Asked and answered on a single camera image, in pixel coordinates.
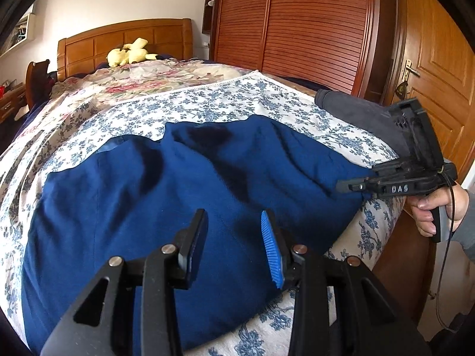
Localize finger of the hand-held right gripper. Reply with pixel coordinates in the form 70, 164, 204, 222
336, 177, 375, 194

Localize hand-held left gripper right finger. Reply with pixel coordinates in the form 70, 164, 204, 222
261, 210, 431, 356

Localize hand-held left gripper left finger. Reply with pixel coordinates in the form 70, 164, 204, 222
39, 209, 209, 356

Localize blue suit jacket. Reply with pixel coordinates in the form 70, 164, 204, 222
20, 115, 373, 353

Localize person's right forearm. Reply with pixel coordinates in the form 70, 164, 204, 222
451, 192, 475, 262

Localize person's right hand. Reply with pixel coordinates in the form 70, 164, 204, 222
406, 185, 468, 237

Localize dark grey cloth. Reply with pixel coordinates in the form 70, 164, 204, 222
315, 89, 407, 158

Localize wooden door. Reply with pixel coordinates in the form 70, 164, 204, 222
382, 0, 475, 193

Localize blue floral bed sheet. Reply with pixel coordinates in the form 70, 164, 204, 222
0, 70, 407, 356

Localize wooden louvered wardrobe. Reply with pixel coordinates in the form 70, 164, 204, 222
202, 0, 398, 101

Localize pink floral quilt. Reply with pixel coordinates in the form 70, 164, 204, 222
48, 58, 260, 119

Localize person's dark clothing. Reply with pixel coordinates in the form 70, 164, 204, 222
430, 311, 475, 356

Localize yellow plush toy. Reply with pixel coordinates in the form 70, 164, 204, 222
106, 38, 158, 68

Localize wooden bed headboard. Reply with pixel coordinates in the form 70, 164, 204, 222
57, 18, 194, 80

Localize wooden chair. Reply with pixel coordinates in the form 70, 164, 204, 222
25, 59, 51, 108

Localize wooden desk cabinet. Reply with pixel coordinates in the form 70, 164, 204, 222
0, 80, 28, 123

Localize metal door handle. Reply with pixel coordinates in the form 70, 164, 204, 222
403, 59, 421, 82

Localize wooden bed frame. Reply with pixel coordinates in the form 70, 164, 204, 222
371, 208, 438, 323

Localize black cable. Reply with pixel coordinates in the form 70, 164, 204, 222
436, 169, 458, 334

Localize framed wall picture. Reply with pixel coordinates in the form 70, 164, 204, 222
0, 3, 38, 58

